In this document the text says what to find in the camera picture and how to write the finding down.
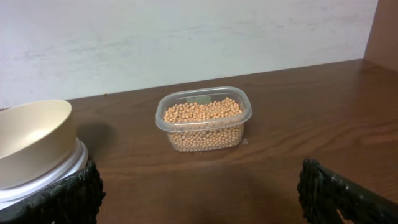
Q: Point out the tan soybeans pile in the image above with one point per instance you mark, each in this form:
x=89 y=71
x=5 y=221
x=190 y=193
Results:
x=204 y=127

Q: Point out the clear plastic container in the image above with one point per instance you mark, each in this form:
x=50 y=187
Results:
x=202 y=96

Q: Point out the cream round bowl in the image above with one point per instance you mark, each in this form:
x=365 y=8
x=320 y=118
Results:
x=35 y=137

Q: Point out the white digital kitchen scale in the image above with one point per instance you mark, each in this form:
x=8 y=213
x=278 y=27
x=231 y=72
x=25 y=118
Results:
x=71 y=164

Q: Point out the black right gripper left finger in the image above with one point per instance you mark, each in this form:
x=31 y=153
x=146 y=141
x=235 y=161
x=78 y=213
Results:
x=75 y=199

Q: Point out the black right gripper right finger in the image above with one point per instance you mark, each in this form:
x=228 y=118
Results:
x=327 y=197

